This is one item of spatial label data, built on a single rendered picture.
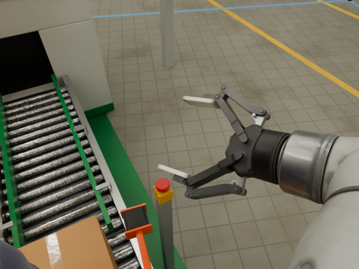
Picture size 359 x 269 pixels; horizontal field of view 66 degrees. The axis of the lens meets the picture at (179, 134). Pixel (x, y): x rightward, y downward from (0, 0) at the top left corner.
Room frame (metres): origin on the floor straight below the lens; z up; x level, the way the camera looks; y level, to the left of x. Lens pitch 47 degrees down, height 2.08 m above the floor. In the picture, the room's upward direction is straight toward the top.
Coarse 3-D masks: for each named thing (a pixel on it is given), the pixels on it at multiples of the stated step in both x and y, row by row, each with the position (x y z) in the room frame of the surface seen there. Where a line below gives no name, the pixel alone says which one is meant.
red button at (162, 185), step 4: (160, 180) 0.70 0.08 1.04; (164, 180) 0.70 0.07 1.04; (168, 180) 0.71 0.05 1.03; (156, 184) 0.68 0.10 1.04; (160, 184) 0.68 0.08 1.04; (164, 184) 0.68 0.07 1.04; (168, 184) 0.68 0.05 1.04; (156, 188) 0.66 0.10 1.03; (160, 188) 0.66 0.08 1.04; (164, 188) 0.66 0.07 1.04; (168, 188) 0.66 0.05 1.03; (160, 192) 0.65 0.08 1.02
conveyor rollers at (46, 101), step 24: (48, 96) 1.93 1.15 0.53; (24, 120) 1.60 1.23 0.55; (48, 120) 1.60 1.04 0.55; (72, 120) 1.60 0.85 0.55; (0, 144) 1.35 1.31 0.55; (24, 144) 1.35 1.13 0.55; (48, 144) 1.35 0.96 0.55; (72, 144) 1.35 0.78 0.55; (24, 168) 1.16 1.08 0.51; (48, 168) 1.15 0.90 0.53; (72, 168) 1.14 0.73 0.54; (96, 168) 1.13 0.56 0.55; (72, 192) 0.96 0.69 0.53; (48, 216) 0.80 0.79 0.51; (72, 216) 0.78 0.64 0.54; (120, 240) 0.64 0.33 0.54
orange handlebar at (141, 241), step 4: (140, 232) 0.38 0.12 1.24; (136, 236) 0.36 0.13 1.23; (140, 236) 0.36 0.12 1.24; (140, 240) 0.35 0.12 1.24; (144, 240) 0.35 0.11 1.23; (140, 244) 0.34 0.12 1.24; (144, 244) 0.34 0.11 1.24; (140, 248) 0.33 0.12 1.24; (144, 248) 0.33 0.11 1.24; (140, 252) 0.32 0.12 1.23; (144, 252) 0.31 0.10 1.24; (144, 256) 0.30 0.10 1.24; (148, 256) 0.30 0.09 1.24; (144, 260) 0.29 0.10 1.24; (148, 260) 0.29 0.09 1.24; (144, 264) 0.28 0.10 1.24; (148, 264) 0.28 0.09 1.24; (144, 268) 0.27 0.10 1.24; (148, 268) 0.27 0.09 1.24
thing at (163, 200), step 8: (168, 192) 0.67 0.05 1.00; (160, 200) 0.64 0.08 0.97; (168, 200) 0.66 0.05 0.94; (160, 208) 0.65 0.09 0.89; (168, 208) 0.66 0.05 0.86; (160, 216) 0.66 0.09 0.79; (168, 216) 0.66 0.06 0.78; (160, 224) 0.67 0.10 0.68; (168, 224) 0.66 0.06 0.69; (160, 232) 0.68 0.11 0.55; (168, 232) 0.66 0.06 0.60; (168, 240) 0.66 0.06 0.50; (168, 248) 0.66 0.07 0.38; (168, 256) 0.65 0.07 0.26; (168, 264) 0.65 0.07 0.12
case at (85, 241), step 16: (80, 224) 0.54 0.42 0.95; (96, 224) 0.54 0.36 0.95; (48, 240) 0.47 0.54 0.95; (64, 240) 0.47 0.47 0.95; (80, 240) 0.47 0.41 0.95; (96, 240) 0.47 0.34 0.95; (32, 256) 0.41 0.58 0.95; (48, 256) 0.41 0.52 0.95; (64, 256) 0.41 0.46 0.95; (80, 256) 0.41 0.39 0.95; (96, 256) 0.41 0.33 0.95; (112, 256) 0.48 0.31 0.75
